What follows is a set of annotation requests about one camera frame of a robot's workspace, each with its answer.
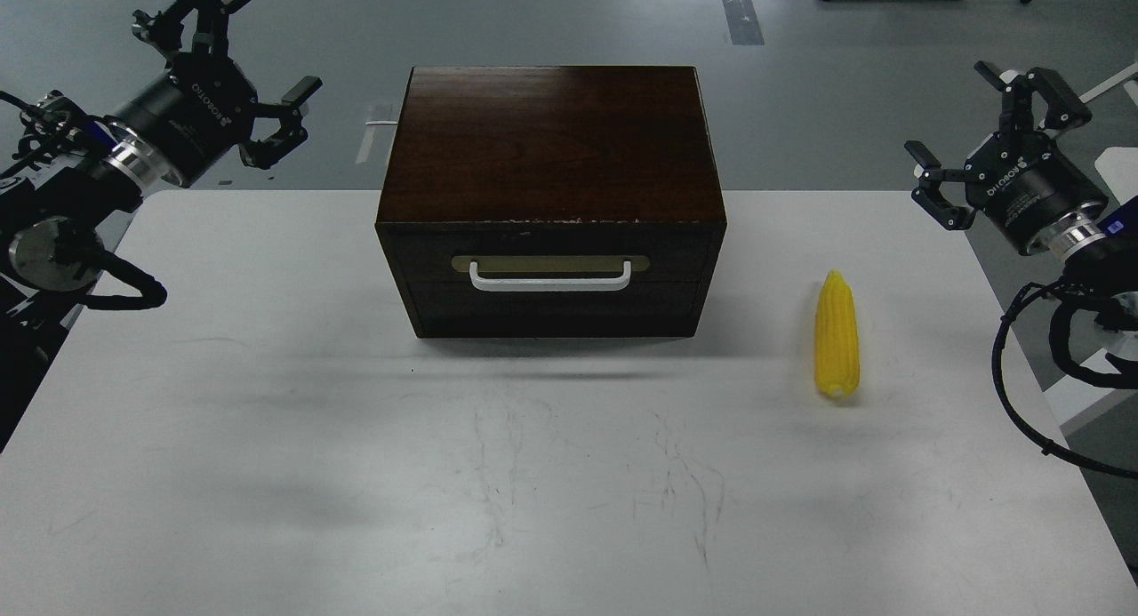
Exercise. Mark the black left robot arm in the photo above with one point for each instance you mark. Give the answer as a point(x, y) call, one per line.
point(72, 170)

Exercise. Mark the grey floor tape strip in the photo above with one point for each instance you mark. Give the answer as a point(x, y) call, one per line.
point(743, 27)

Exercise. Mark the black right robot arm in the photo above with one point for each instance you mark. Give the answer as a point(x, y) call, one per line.
point(941, 193)

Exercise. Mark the dark wooden drawer cabinet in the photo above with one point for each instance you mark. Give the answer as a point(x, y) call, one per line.
point(559, 144)

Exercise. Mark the yellow corn cob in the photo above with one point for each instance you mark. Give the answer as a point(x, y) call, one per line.
point(837, 367)

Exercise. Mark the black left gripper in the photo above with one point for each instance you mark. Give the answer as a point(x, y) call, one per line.
point(202, 104)

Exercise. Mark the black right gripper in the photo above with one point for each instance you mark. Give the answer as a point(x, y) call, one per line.
point(1031, 194)

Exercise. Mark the dark wooden drawer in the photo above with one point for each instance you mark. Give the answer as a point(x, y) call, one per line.
point(672, 265)

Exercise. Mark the white drawer handle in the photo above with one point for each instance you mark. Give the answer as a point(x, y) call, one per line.
point(551, 285)

